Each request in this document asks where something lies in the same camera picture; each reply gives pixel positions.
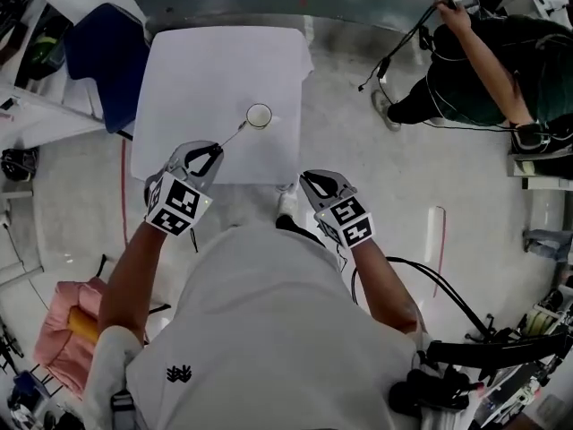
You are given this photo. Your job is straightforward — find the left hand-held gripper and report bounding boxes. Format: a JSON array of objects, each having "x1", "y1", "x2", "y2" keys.
[{"x1": 143, "y1": 140, "x2": 224, "y2": 237}]

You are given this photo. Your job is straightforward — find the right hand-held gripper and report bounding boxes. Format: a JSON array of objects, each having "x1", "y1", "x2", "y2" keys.
[{"x1": 298, "y1": 168, "x2": 375, "y2": 250}]

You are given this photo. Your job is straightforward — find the small metal spoon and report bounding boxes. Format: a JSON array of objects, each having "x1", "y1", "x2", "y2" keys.
[{"x1": 218, "y1": 122, "x2": 248, "y2": 151}]

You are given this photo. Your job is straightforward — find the white cup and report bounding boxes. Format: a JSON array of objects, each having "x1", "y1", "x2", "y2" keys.
[{"x1": 244, "y1": 102, "x2": 273, "y2": 130}]

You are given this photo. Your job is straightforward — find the person's left forearm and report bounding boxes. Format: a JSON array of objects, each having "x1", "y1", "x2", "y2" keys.
[{"x1": 97, "y1": 219, "x2": 171, "y2": 347}]

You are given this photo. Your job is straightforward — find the person's right forearm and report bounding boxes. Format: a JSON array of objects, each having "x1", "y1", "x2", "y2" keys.
[{"x1": 348, "y1": 239, "x2": 422, "y2": 333}]

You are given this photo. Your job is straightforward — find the person's white shoe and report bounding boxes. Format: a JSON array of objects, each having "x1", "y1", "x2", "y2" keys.
[{"x1": 276, "y1": 181, "x2": 300, "y2": 218}]

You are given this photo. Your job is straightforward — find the person's black trousers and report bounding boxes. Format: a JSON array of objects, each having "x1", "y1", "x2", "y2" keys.
[{"x1": 275, "y1": 214, "x2": 326, "y2": 248}]

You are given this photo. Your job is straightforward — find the table with white cloth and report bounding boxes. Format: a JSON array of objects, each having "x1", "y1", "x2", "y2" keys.
[{"x1": 129, "y1": 25, "x2": 314, "y2": 185}]

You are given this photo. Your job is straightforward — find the blue chair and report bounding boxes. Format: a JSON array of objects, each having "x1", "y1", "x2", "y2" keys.
[{"x1": 62, "y1": 2, "x2": 151, "y2": 142}]

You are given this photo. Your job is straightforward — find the person's white shirt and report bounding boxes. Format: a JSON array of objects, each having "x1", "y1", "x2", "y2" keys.
[{"x1": 82, "y1": 224, "x2": 449, "y2": 430}]

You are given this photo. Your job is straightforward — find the white metal shelf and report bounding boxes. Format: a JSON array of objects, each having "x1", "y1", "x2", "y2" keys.
[{"x1": 0, "y1": 0, "x2": 149, "y2": 151}]

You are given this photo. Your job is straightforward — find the black helmet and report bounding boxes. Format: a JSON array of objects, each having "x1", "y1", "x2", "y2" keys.
[{"x1": 0, "y1": 147, "x2": 40, "y2": 182}]

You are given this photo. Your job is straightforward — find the orange cylinder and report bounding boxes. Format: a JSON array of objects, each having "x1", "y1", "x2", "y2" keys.
[{"x1": 67, "y1": 307, "x2": 100, "y2": 344}]

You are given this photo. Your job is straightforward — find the pink cushion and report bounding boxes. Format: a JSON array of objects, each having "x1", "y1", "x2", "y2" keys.
[{"x1": 33, "y1": 278, "x2": 108, "y2": 396}]

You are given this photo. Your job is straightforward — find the black cable bundle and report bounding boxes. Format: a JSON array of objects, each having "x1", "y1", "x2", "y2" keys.
[{"x1": 351, "y1": 255, "x2": 493, "y2": 340}]

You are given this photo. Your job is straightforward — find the white desk frame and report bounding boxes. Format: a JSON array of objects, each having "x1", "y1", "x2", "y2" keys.
[{"x1": 0, "y1": 185, "x2": 46, "y2": 286}]

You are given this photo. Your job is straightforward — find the black camera gear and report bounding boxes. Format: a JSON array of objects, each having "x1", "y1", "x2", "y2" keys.
[{"x1": 388, "y1": 367, "x2": 485, "y2": 423}]

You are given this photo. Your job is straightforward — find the grey chest strap buckle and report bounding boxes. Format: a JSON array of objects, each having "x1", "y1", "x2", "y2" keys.
[{"x1": 109, "y1": 387, "x2": 138, "y2": 430}]

